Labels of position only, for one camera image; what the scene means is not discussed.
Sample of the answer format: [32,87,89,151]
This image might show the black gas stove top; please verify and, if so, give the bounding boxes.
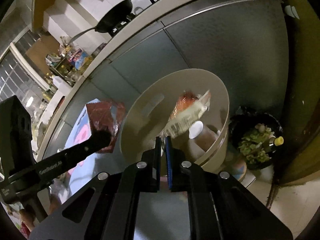
[109,0,196,34]

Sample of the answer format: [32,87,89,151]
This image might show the white paper cup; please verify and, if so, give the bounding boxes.
[189,121,218,152]

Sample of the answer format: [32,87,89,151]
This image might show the white plastic jug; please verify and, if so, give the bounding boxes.
[53,76,72,96]

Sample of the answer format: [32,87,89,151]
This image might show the blue snack package on counter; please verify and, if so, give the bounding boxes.
[71,49,89,70]

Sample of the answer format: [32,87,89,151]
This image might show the grey lower cabinets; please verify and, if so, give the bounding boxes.
[37,0,289,159]

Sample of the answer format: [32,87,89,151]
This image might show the dark red snack bag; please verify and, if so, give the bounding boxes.
[86,100,126,153]

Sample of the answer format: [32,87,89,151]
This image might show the barred kitchen window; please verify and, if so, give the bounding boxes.
[1,47,49,109]

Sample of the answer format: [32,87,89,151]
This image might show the black wok long handle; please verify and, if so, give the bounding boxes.
[68,0,133,44]

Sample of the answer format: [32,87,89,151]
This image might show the orange white snack bag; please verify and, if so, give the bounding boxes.
[159,90,212,139]

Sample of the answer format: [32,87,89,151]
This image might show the black bin with vegetable scraps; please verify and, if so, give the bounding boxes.
[229,111,284,170]

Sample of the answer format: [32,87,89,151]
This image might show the beige round trash bin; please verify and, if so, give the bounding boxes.
[120,69,229,173]

